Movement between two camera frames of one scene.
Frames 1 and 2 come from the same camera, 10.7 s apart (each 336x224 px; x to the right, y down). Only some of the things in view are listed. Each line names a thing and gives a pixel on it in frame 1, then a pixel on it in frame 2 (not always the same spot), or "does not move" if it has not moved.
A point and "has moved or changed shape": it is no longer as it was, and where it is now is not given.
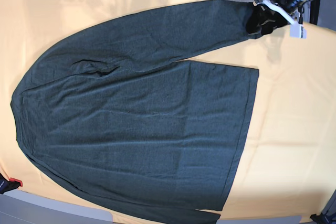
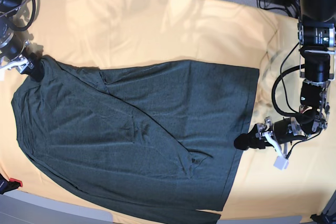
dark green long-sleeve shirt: x=113 y=118 has moved or changed shape
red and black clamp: x=7 y=185 does not move
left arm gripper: x=282 y=0 to x=260 y=135
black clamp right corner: x=322 y=219 does not move
